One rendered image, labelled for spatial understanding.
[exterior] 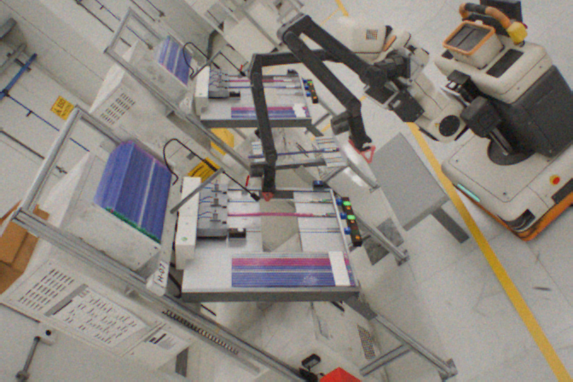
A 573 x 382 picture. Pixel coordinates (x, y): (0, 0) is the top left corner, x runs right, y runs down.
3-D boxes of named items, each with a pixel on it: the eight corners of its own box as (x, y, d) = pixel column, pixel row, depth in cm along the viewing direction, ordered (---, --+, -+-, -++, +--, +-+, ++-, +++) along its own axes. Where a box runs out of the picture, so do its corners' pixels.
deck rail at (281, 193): (329, 197, 268) (331, 188, 264) (330, 199, 266) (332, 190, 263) (193, 195, 259) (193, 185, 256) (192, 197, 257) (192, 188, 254)
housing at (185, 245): (200, 199, 258) (200, 176, 251) (194, 269, 218) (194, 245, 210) (184, 199, 257) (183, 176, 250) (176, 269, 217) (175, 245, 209)
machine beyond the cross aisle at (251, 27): (306, 0, 713) (205, -114, 625) (314, 20, 646) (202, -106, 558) (237, 65, 758) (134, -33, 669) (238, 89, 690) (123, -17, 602)
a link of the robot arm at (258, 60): (248, 53, 220) (244, 51, 229) (251, 84, 224) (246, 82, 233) (345, 44, 230) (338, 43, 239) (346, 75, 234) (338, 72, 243)
